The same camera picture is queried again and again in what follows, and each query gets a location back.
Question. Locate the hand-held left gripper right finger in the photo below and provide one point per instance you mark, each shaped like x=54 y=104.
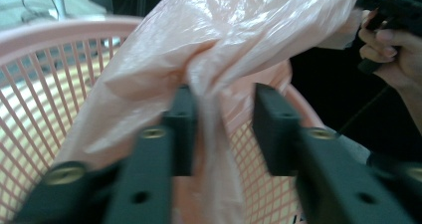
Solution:
x=331 y=184

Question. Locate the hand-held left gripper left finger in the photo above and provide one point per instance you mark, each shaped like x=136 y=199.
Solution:
x=149 y=184

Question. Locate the pink plastic mesh basket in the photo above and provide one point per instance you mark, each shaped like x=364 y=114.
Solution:
x=36 y=94

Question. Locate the pink plastic bag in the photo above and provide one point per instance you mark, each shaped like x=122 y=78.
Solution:
x=239 y=38

